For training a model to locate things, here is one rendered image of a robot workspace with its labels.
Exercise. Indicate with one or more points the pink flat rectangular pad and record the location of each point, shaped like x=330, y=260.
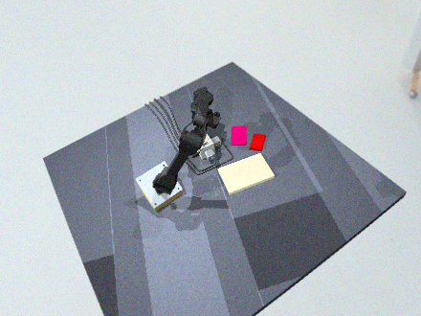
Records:
x=239, y=135

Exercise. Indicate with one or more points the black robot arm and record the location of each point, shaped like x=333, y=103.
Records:
x=189, y=142

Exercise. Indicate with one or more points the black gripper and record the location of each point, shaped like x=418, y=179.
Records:
x=198, y=129

